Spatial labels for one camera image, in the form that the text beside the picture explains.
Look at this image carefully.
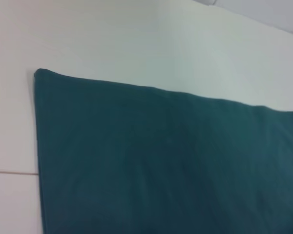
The teal blue shirt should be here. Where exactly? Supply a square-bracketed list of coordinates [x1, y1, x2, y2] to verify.
[33, 68, 293, 234]

